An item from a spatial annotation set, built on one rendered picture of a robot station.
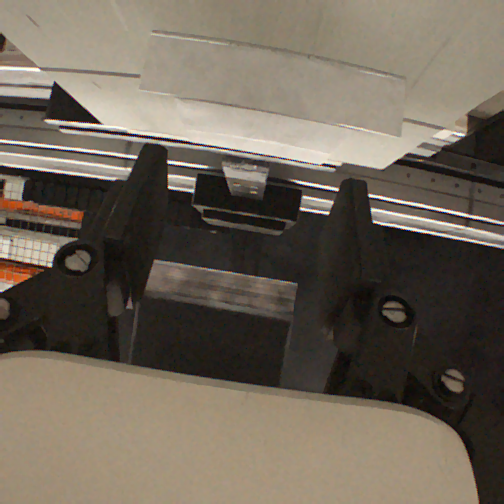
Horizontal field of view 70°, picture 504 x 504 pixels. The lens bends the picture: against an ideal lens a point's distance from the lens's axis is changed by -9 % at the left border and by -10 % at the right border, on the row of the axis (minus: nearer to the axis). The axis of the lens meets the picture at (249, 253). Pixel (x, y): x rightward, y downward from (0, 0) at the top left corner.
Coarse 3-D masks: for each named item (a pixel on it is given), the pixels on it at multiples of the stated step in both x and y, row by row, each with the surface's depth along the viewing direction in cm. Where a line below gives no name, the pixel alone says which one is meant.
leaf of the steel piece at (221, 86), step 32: (160, 32) 12; (160, 64) 12; (192, 64) 12; (224, 64) 12; (256, 64) 12; (288, 64) 12; (320, 64) 12; (352, 64) 12; (192, 96) 12; (224, 96) 12; (256, 96) 12; (288, 96) 12; (320, 96) 12; (352, 96) 12; (384, 96) 12; (192, 128) 22; (224, 128) 21; (256, 128) 20; (288, 128) 19; (320, 128) 18; (352, 128) 12; (384, 128) 12
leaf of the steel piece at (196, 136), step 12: (192, 132) 22; (204, 132) 22; (216, 144) 24; (228, 144) 24; (240, 144) 24; (252, 144) 23; (264, 144) 23; (276, 144) 22; (276, 156) 25; (288, 156) 24; (300, 156) 24; (312, 156) 23; (324, 156) 23
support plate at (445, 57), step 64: (0, 0) 10; (64, 0) 10; (128, 0) 10; (192, 0) 10; (256, 0) 10; (320, 0) 9; (384, 0) 9; (448, 0) 8; (64, 64) 15; (128, 64) 15; (384, 64) 12; (448, 64) 11
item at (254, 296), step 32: (160, 288) 26; (192, 288) 26; (224, 288) 26; (256, 288) 26; (288, 288) 26; (160, 320) 25; (192, 320) 25; (224, 320) 25; (256, 320) 25; (288, 320) 25; (160, 352) 25; (192, 352) 25; (224, 352) 25; (256, 352) 25; (256, 384) 25
